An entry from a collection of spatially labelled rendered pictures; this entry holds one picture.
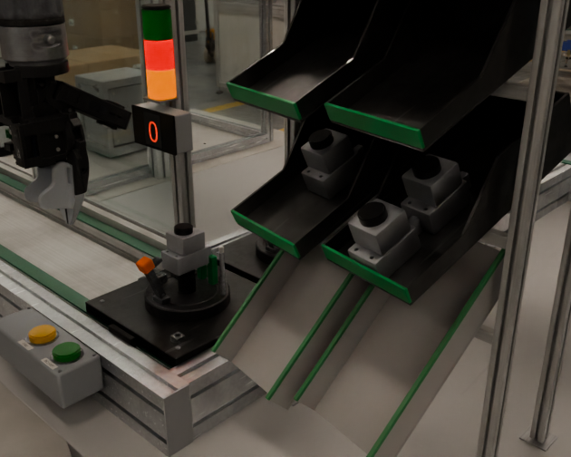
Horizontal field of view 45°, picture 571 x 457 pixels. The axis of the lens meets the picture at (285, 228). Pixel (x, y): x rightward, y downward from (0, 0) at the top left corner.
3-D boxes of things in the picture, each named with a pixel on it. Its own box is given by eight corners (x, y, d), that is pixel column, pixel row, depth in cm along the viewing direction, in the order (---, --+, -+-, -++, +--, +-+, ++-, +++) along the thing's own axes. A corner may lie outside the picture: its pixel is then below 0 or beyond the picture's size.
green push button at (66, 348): (62, 371, 98) (61, 359, 97) (48, 360, 101) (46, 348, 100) (87, 359, 101) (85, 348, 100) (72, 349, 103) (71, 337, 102)
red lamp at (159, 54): (157, 72, 116) (155, 42, 114) (140, 68, 119) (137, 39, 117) (180, 68, 120) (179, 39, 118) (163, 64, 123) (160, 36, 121)
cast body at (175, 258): (179, 277, 107) (176, 236, 104) (161, 267, 110) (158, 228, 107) (218, 259, 113) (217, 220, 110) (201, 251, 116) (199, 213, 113)
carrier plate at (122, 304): (176, 370, 98) (175, 358, 98) (86, 312, 114) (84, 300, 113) (290, 309, 114) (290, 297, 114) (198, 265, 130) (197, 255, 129)
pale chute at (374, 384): (388, 471, 75) (368, 461, 72) (313, 409, 85) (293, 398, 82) (524, 261, 78) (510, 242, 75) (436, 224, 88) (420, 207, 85)
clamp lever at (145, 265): (160, 301, 107) (142, 267, 103) (152, 297, 109) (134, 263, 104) (177, 286, 109) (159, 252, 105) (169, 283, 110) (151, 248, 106)
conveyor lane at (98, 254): (181, 420, 102) (177, 364, 98) (-53, 253, 155) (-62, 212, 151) (308, 344, 121) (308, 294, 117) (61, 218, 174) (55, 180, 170)
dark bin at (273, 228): (299, 261, 78) (276, 212, 73) (237, 224, 87) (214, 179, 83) (459, 124, 87) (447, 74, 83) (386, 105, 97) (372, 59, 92)
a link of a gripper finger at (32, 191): (24, 227, 89) (14, 159, 85) (65, 215, 93) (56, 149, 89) (36, 234, 87) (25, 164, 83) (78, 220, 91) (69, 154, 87)
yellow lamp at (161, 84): (159, 101, 118) (157, 72, 116) (142, 96, 121) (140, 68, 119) (182, 96, 122) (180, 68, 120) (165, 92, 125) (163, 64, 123)
